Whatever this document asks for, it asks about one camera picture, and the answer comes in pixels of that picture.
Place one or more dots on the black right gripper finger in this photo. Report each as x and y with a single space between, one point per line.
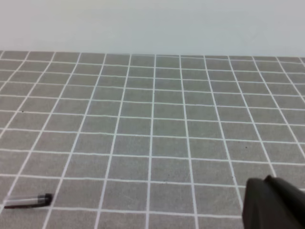
273 203

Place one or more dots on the clear pen cap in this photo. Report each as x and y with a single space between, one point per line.
36 201

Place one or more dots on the grey grid tablecloth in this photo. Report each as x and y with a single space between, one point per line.
131 141

